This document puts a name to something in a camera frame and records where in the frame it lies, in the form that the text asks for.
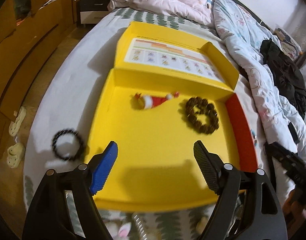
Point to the white plush bunny with carrot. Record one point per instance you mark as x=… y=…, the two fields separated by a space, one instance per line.
x=118 y=230

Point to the pearl hair claw clip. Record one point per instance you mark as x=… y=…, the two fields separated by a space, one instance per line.
x=143 y=235

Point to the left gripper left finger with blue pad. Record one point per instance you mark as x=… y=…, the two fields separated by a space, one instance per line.
x=48 y=215

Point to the wooden wardrobe with drawers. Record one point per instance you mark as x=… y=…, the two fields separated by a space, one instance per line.
x=30 y=30

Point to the red santa hat clip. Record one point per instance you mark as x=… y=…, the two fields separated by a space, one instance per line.
x=147 y=101

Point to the leaf patterned bed blanket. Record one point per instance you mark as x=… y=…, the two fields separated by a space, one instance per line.
x=71 y=98

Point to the black garment on bed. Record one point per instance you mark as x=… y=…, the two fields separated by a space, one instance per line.
x=286 y=75

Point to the light blue patterned duvet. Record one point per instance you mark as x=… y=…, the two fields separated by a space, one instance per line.
x=242 y=36

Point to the bedside nightstand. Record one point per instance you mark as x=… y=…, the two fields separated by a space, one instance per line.
x=93 y=11

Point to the person's hand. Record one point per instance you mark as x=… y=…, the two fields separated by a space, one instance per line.
x=294 y=212

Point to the yellow cardboard box with lid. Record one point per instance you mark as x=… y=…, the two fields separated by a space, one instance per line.
x=155 y=169

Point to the cream slipper far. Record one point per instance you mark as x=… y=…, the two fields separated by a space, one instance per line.
x=14 y=126

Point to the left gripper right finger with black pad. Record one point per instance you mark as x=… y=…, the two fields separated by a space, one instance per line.
x=262 y=216

